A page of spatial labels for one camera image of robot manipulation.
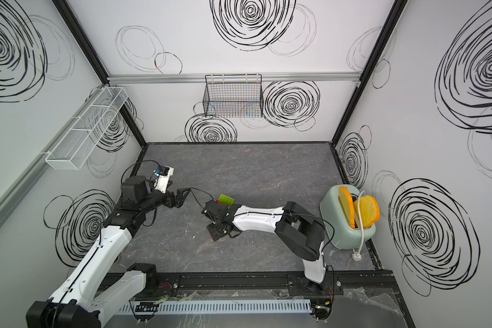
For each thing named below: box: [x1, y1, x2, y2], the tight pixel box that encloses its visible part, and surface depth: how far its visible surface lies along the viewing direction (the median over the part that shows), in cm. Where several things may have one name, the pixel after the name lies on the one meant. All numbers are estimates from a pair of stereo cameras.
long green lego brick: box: [218, 194, 236, 206], surface depth 85 cm
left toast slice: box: [338, 186, 356, 229], surface depth 72 cm
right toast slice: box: [353, 195, 381, 229], surface depth 73 cm
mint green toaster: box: [319, 185, 377, 251], surface depth 77 cm
